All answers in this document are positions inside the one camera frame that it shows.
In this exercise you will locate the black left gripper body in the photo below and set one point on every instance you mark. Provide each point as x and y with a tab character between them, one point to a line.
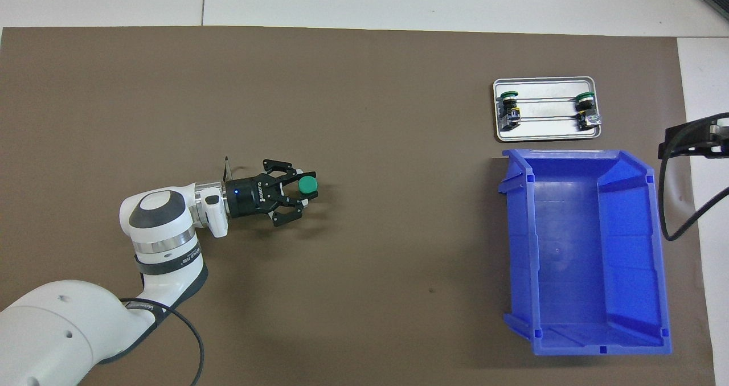
250	198

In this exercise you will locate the green push button switch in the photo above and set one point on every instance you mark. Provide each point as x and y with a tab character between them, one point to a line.
511	113
308	185
585	104

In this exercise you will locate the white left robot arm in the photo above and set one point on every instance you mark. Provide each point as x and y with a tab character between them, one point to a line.
165	232

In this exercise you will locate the brown table mat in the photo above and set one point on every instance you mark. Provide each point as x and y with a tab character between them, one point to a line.
370	90

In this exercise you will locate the silver metal tray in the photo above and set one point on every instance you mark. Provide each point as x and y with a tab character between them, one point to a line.
547	130

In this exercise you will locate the blue plastic storage bin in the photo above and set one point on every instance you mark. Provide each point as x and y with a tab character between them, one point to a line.
569	261

